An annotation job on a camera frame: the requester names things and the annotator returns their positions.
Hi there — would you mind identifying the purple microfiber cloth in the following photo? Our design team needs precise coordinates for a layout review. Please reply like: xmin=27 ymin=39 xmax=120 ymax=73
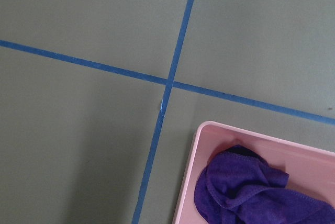
xmin=194 ymin=145 xmax=334 ymax=223

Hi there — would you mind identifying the pink plastic tray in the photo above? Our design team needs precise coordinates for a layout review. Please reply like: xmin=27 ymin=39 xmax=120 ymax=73
xmin=173 ymin=121 xmax=334 ymax=223

